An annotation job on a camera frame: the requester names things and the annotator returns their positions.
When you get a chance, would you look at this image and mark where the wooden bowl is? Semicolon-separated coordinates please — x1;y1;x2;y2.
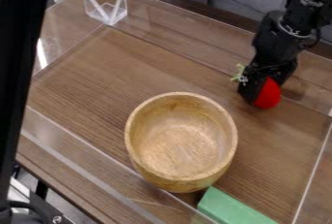
124;92;238;193

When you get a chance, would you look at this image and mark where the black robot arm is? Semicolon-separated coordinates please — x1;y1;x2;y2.
237;0;332;109

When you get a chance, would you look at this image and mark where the green block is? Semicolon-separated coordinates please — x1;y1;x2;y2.
196;186;278;224

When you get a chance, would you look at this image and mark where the black clamp with cable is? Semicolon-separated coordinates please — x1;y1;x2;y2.
0;192;75;224

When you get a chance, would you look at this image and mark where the clear acrylic tray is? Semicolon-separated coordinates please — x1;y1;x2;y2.
17;0;332;224

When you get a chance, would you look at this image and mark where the red felt fruit green leaf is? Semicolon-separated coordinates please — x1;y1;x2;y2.
230;64;281;110

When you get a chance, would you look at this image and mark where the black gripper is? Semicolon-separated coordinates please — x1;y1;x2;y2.
235;51;300;106

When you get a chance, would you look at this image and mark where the black vertical pole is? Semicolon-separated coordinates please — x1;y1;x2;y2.
0;0;48;205

